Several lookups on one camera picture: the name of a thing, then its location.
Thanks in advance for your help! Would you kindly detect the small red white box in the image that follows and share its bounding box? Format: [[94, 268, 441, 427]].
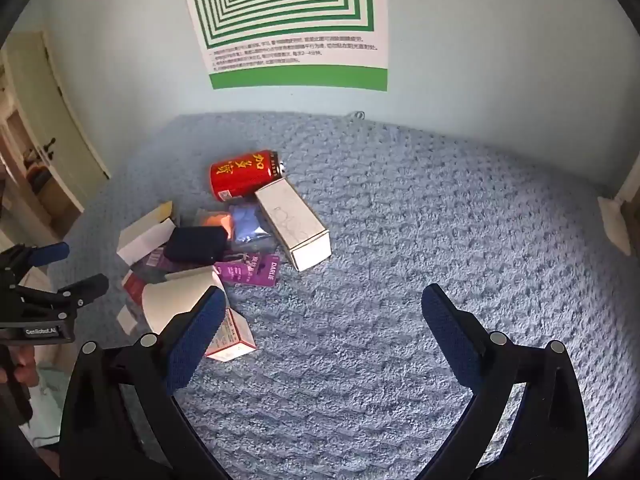
[[204, 307, 257, 362]]

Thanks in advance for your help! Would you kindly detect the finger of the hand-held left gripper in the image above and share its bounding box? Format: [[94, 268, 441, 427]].
[[0, 242, 70, 291], [16, 274, 109, 312]]

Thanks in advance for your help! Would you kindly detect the blue textured blanket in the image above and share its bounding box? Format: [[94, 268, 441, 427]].
[[47, 110, 633, 480]]

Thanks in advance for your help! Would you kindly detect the person's left hand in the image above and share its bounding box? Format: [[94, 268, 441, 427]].
[[7, 345, 40, 390]]

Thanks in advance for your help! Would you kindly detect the white paper cup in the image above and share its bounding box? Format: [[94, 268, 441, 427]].
[[141, 265, 228, 336]]

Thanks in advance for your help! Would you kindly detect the orange plastic packet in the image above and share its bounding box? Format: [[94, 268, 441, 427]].
[[192, 208, 236, 243]]

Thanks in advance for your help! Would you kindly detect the blue plastic packet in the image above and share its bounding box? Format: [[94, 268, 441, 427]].
[[228, 203, 277, 253]]

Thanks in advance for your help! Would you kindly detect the red drink can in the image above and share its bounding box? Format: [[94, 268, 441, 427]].
[[209, 149, 286, 203]]

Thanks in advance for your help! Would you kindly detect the white box with yellow flap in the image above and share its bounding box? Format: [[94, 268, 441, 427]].
[[116, 201, 181, 267]]

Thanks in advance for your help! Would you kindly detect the black pouch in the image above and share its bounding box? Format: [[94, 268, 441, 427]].
[[163, 226, 229, 264]]

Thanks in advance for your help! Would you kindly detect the purple toothbrush package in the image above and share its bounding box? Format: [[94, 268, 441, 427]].
[[144, 246, 282, 287]]

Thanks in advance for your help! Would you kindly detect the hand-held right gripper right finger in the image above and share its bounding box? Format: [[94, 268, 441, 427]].
[[421, 283, 590, 480]]

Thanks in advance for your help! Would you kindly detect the red and white carton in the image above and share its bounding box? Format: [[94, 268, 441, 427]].
[[116, 269, 148, 334]]

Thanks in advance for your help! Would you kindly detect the green striped wall poster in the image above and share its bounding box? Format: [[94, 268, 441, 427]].
[[179, 0, 389, 92]]

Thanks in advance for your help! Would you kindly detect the long white cardboard box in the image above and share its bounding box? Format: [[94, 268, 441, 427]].
[[254, 178, 332, 272]]

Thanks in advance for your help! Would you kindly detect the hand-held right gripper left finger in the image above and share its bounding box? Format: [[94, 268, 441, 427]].
[[59, 286, 231, 480]]

